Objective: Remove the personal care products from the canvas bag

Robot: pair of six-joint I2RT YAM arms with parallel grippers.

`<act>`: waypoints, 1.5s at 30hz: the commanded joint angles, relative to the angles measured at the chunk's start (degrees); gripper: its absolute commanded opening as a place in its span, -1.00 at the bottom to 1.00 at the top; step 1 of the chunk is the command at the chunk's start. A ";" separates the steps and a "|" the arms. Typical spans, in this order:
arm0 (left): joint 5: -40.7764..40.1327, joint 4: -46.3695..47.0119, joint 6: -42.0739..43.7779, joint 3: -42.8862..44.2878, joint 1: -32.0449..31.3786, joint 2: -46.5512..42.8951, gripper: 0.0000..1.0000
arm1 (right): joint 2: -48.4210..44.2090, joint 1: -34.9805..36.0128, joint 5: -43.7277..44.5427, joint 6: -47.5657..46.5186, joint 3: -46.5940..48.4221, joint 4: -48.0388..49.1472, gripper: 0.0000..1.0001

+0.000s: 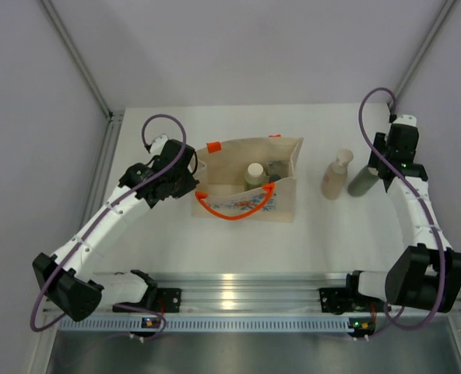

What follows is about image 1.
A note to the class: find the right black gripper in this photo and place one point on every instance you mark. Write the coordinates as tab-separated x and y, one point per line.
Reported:
380	141

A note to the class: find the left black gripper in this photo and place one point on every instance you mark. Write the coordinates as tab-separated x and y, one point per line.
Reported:
188	186

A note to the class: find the grey-green pump bottle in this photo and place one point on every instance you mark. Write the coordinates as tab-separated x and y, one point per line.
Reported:
365	179

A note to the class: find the canvas bag with orange handles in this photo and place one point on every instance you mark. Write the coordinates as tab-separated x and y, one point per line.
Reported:
221	192

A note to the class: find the beige pump bottle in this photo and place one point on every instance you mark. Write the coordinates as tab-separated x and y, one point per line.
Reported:
335	176

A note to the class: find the light green round-cap bottle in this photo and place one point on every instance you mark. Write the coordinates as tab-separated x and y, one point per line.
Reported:
254	176

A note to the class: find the small dark-cap jar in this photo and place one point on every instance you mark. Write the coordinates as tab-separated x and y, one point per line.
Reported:
277	170

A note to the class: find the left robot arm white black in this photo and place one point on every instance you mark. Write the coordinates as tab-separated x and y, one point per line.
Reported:
68	278

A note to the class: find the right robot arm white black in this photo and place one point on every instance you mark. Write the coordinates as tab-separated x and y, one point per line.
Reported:
429	270

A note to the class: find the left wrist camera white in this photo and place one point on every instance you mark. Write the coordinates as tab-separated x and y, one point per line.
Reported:
157	145

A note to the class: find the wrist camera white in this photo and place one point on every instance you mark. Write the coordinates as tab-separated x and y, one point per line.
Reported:
409	120
157	145

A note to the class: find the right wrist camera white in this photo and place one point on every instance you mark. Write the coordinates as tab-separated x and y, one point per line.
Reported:
409	120

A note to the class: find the left frame post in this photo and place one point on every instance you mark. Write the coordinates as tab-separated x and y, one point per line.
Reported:
50	11

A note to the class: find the frame post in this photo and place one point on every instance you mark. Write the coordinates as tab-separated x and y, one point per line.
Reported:
424	46
50	11

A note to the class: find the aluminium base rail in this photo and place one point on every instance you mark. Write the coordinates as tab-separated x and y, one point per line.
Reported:
203	293

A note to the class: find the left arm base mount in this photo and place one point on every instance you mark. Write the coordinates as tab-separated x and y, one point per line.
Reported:
167	300

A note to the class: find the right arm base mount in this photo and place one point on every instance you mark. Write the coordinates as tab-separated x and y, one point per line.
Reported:
335	301

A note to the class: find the slotted cable duct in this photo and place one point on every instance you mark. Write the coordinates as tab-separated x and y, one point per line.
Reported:
181	324

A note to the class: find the right frame post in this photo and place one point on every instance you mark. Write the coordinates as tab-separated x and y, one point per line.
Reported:
424	46

